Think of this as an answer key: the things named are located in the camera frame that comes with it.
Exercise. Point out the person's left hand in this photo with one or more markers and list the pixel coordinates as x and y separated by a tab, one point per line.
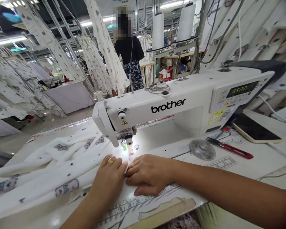
108	175

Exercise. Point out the person's right hand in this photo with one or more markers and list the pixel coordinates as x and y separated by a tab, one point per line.
155	171

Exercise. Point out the person's left fingers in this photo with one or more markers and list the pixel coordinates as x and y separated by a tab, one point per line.
113	163

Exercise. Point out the white animal print fabric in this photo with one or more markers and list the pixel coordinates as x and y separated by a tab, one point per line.
50	167

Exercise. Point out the paper ruler strip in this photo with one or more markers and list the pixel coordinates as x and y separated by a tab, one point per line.
143	202
222	163

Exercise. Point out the grey cloth covered table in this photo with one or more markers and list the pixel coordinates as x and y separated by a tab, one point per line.
69	96

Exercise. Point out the white industrial sewing machine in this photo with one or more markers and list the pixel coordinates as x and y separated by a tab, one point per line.
181	112

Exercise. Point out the person's legs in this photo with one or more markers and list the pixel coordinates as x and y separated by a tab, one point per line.
181	221

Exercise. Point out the red and white small container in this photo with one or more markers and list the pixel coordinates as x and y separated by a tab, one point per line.
162	76

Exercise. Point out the long hanging printed garment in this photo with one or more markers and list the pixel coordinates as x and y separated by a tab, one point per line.
107	52

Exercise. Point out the person's body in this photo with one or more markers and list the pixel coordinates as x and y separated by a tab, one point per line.
219	217

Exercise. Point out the red thread snips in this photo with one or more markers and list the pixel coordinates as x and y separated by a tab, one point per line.
238	151

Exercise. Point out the rack of hanging printed garments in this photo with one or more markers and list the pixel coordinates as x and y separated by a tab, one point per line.
12	78

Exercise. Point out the metal thread stand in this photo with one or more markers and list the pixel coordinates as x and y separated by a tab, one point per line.
181	46

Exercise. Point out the slim white thread cone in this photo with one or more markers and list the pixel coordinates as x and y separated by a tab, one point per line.
158	31

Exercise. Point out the smartphone in beige case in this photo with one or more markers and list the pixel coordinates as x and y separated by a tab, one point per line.
255	130

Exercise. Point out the wide white thread cone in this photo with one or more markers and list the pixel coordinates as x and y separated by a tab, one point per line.
186	22

